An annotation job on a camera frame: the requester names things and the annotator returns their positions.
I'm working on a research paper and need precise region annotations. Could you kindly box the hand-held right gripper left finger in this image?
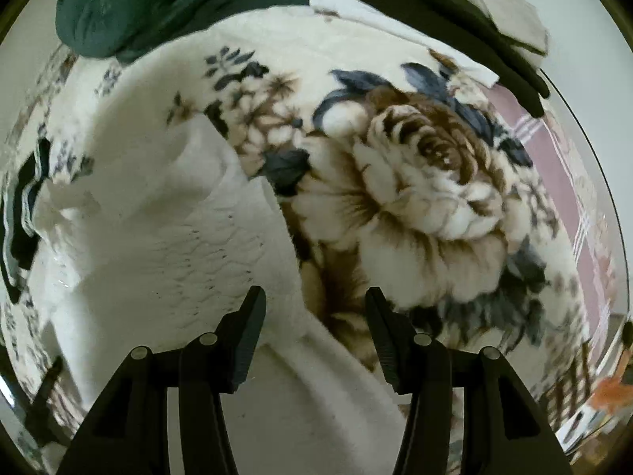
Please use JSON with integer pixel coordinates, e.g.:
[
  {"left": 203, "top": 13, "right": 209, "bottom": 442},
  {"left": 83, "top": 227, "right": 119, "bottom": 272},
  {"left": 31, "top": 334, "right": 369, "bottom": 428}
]
[{"left": 56, "top": 285, "right": 268, "bottom": 475}]

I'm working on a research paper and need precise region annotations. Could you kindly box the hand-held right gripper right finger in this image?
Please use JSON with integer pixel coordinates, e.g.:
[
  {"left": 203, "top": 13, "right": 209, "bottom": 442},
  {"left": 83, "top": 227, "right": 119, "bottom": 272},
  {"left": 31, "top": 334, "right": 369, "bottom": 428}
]
[{"left": 364, "top": 286, "right": 574, "bottom": 475}]

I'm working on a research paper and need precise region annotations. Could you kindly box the white knit garment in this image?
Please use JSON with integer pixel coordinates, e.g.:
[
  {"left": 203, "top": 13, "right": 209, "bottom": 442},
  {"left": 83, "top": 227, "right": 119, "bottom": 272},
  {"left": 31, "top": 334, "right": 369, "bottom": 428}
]
[{"left": 26, "top": 113, "right": 412, "bottom": 475}]

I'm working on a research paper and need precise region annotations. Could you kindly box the floral plush blanket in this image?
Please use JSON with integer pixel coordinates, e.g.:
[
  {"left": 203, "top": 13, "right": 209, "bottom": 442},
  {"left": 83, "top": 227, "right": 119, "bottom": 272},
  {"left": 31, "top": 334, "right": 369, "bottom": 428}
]
[{"left": 0, "top": 10, "right": 621, "bottom": 475}]

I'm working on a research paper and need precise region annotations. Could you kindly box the orange object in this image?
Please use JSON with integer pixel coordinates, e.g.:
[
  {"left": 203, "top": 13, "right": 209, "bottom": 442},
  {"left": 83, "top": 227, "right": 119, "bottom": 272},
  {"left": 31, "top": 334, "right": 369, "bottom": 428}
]
[{"left": 591, "top": 375, "right": 633, "bottom": 412}]

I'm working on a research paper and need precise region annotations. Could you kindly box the pink striped bedsheet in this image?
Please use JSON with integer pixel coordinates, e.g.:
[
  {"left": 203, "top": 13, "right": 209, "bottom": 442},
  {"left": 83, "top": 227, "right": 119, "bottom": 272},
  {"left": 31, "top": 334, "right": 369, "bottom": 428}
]
[{"left": 487, "top": 79, "right": 620, "bottom": 318}]

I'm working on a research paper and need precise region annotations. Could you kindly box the black white striped cloth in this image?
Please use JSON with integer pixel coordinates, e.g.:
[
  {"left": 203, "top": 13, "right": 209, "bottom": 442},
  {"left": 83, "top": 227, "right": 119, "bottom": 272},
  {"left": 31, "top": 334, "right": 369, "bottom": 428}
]
[{"left": 0, "top": 136, "right": 53, "bottom": 304}]

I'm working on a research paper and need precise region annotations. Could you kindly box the white folded cloth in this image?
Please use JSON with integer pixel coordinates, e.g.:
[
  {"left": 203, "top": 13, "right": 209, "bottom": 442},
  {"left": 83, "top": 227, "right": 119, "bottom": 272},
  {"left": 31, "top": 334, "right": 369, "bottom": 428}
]
[{"left": 309, "top": 0, "right": 500, "bottom": 88}]

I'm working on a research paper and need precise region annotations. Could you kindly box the cream cloth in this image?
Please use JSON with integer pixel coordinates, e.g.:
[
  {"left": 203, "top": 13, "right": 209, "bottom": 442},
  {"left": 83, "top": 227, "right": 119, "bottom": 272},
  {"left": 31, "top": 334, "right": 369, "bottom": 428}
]
[{"left": 445, "top": 0, "right": 553, "bottom": 56}]

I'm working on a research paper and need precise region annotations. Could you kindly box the dark green cloth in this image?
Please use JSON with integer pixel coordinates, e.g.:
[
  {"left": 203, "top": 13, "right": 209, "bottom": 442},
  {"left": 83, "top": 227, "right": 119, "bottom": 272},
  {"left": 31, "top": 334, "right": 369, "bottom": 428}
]
[{"left": 55, "top": 0, "right": 323, "bottom": 64}]

